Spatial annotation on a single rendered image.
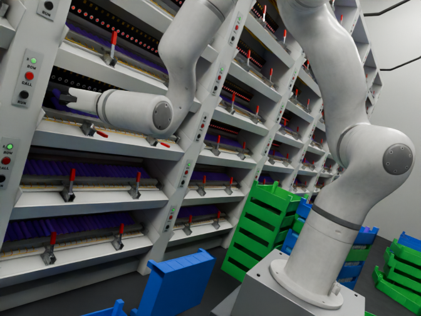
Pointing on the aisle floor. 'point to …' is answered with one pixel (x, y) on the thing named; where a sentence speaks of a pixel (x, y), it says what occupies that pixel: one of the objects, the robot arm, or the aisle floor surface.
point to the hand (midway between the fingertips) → (69, 100)
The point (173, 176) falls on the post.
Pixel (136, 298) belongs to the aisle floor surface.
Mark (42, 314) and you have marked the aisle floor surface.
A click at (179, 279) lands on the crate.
